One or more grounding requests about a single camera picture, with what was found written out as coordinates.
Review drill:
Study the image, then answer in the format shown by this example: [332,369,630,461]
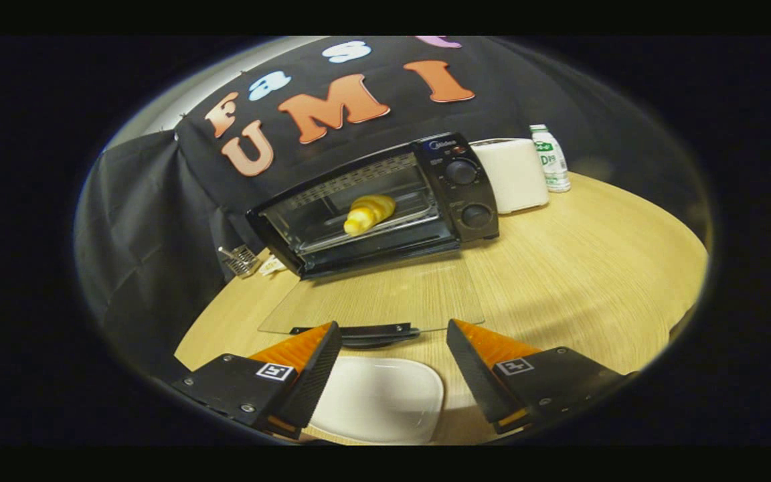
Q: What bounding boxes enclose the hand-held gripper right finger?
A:
[446,319,637,436]

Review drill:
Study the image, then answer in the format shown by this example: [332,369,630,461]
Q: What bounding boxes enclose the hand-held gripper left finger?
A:
[171,321,343,440]

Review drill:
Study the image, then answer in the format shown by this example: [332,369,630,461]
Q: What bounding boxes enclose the yellow croissant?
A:
[343,194,397,236]

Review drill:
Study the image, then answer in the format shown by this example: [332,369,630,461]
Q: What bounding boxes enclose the black toaster oven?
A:
[246,132,500,349]

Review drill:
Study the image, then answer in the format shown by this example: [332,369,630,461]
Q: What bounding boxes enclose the white bread toaster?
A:
[471,138,550,215]

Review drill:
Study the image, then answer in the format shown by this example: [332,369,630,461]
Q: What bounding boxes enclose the white plate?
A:
[309,356,445,445]

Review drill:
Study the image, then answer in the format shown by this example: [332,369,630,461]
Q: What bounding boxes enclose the white green-label bottle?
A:
[530,124,572,193]

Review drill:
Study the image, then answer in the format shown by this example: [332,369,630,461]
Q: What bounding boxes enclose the black backdrop cloth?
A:
[74,37,711,382]

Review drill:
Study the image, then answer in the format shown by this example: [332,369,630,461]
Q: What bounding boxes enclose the wire mesh basket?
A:
[218,244,260,278]

